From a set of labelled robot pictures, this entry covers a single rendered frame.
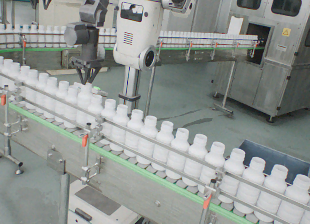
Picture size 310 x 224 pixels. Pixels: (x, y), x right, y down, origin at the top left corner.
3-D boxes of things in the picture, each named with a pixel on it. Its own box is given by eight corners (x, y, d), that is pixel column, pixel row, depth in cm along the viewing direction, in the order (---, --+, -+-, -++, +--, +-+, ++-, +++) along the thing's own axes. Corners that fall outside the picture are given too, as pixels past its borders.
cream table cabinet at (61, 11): (92, 62, 599) (97, 1, 556) (108, 71, 557) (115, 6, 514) (36, 64, 528) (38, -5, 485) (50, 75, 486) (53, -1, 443)
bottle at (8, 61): (18, 93, 141) (18, 60, 135) (11, 98, 136) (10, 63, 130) (7, 91, 142) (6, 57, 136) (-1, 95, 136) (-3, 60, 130)
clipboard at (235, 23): (227, 35, 473) (232, 14, 462) (239, 38, 458) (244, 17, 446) (225, 35, 470) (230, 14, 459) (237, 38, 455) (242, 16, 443)
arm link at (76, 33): (106, 10, 101) (86, 6, 104) (81, 9, 91) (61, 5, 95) (103, 45, 105) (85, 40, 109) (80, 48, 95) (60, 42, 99)
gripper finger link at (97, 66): (100, 84, 113) (103, 60, 109) (87, 88, 107) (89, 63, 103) (87, 79, 116) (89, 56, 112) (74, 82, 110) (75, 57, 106)
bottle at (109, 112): (110, 136, 116) (115, 97, 111) (116, 144, 112) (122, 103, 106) (95, 138, 113) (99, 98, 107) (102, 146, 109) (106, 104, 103)
